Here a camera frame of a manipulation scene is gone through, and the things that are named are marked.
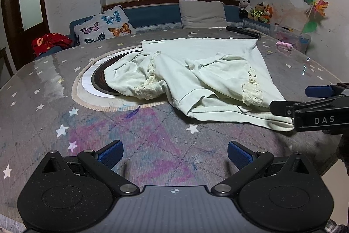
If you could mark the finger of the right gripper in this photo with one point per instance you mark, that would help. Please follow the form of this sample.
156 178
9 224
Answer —
289 108
327 90

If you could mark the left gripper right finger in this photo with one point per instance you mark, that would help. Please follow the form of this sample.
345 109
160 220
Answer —
276 194

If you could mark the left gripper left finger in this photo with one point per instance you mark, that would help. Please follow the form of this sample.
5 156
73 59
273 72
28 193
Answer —
72 194

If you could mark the pale green garment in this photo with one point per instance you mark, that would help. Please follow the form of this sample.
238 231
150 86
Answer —
208 79

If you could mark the clear plastic storage box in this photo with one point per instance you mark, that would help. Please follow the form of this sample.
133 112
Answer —
292 36

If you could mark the pink hair scrunchie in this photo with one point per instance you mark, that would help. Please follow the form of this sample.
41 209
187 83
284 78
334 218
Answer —
287 46

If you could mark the colourful pinwheel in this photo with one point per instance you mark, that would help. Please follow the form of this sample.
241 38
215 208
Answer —
314 15

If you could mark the black remote control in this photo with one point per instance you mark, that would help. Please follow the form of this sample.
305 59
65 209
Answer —
244 31

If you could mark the orange fox plush toy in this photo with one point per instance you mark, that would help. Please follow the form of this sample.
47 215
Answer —
268 13

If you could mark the bear plush toy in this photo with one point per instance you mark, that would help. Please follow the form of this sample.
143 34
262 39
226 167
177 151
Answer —
257 12

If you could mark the panda plush toy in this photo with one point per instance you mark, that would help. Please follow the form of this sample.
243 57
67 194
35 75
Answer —
245 8

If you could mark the grey star tablecloth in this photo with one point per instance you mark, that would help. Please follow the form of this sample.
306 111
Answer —
162 146

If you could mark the round induction cooker plate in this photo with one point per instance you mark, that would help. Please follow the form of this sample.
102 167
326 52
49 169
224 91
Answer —
89 88

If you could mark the grey cushion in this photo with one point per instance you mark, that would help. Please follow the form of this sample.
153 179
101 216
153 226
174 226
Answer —
201 14

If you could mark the red patterned blanket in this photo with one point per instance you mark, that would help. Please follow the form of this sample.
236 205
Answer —
48 41

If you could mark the butterfly print pillow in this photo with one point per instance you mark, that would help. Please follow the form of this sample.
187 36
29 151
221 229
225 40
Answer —
112 23

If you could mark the blue sofa bench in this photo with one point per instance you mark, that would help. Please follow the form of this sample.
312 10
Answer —
167 16

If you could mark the wooden door with glass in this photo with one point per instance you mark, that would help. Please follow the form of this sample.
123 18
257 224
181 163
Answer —
24 21

